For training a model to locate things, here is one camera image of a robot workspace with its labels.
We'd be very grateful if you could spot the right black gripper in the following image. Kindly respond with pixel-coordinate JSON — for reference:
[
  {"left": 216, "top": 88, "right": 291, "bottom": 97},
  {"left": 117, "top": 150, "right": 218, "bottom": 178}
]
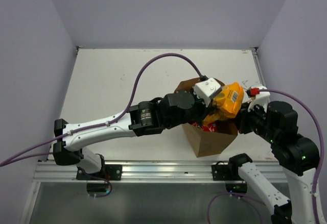
[{"left": 230, "top": 99, "right": 277, "bottom": 142}]

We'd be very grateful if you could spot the small red snack bag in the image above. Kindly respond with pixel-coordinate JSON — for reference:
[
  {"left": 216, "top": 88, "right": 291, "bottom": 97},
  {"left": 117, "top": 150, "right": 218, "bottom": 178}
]
[{"left": 191, "top": 122, "right": 217, "bottom": 132}]

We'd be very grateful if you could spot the brown paper bag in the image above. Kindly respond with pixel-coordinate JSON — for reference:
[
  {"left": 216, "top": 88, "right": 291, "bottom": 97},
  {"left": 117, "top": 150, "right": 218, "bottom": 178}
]
[{"left": 175, "top": 78, "right": 238, "bottom": 158}]

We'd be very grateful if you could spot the yellow gummy candy bag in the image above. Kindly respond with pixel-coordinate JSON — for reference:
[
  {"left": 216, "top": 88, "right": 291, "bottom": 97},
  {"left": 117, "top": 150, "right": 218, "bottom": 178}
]
[{"left": 202, "top": 82, "right": 244, "bottom": 126}]

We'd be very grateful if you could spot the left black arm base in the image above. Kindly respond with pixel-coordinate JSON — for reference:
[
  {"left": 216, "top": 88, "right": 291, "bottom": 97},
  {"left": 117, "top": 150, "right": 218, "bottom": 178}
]
[{"left": 76, "top": 164, "right": 123, "bottom": 195}]

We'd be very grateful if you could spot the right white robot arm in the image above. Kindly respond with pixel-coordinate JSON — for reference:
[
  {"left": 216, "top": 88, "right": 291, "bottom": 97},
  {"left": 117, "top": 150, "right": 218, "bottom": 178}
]
[{"left": 227, "top": 102, "right": 326, "bottom": 223}]

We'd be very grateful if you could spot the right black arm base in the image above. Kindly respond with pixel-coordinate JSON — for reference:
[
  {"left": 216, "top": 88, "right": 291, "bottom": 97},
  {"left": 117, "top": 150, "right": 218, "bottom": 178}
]
[{"left": 211, "top": 161, "right": 248, "bottom": 194}]

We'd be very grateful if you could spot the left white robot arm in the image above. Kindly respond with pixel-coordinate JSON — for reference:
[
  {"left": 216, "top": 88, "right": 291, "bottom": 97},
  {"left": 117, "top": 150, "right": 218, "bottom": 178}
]
[{"left": 53, "top": 90, "right": 213, "bottom": 180}]

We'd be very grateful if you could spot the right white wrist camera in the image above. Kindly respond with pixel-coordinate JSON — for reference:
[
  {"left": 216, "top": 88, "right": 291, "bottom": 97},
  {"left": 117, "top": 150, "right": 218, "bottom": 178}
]
[{"left": 246, "top": 84, "right": 270, "bottom": 112}]

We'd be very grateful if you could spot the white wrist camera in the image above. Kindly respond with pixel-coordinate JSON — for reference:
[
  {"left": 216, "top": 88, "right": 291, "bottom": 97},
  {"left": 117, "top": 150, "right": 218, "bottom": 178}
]
[
  {"left": 246, "top": 84, "right": 270, "bottom": 112},
  {"left": 193, "top": 78, "right": 224, "bottom": 107}
]

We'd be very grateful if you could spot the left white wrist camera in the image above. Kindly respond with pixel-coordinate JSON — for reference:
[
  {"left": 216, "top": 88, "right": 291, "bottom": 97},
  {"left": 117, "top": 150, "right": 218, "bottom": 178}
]
[{"left": 193, "top": 78, "right": 224, "bottom": 107}]

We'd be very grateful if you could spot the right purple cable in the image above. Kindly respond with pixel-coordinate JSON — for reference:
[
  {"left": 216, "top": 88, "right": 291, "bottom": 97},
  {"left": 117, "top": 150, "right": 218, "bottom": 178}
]
[{"left": 206, "top": 88, "right": 324, "bottom": 222}]

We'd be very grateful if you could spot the purple cable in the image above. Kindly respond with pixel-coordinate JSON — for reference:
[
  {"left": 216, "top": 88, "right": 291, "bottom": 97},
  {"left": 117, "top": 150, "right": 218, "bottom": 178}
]
[
  {"left": 0, "top": 53, "right": 209, "bottom": 167},
  {"left": 206, "top": 88, "right": 324, "bottom": 222}
]

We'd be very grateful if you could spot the aluminium frame rail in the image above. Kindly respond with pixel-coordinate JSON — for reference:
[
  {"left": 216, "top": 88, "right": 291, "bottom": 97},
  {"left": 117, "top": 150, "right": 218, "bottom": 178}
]
[{"left": 33, "top": 160, "right": 284, "bottom": 184}]

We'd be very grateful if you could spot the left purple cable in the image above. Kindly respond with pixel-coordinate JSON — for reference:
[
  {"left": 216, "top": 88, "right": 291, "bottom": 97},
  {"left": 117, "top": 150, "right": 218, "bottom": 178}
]
[{"left": 0, "top": 53, "right": 209, "bottom": 167}]

